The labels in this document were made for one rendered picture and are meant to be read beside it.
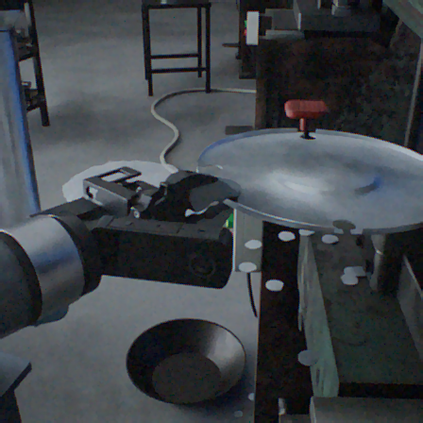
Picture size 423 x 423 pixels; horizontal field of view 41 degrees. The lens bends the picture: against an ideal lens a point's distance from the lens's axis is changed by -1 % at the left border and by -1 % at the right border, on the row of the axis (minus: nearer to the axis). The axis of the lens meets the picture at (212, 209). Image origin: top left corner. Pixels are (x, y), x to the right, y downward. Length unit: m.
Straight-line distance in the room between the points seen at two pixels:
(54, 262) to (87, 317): 1.30
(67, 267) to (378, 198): 0.33
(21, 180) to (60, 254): 0.31
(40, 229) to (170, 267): 0.10
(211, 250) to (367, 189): 0.24
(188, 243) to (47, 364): 1.19
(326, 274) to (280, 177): 0.18
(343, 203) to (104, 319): 1.20
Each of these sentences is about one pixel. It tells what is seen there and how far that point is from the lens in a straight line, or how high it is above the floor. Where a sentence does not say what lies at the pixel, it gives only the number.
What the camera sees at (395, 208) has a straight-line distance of 0.60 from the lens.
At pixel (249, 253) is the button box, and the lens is 0.97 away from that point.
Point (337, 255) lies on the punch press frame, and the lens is 0.79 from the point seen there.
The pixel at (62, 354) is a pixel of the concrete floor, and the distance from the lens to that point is 1.61.
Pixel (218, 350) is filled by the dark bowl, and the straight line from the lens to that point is 1.54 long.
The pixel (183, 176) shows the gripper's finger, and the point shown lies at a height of 0.85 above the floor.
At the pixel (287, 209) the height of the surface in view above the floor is 0.80.
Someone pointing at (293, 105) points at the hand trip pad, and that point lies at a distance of 0.99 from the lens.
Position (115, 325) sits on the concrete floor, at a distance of 1.67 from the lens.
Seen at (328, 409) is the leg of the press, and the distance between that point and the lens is 0.58.
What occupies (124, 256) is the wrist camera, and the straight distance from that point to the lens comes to 0.46.
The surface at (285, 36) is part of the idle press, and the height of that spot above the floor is 0.63.
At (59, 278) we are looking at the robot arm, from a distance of 0.43.
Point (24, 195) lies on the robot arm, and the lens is 0.73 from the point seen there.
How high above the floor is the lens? 1.07
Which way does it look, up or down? 29 degrees down
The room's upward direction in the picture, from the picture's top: straight up
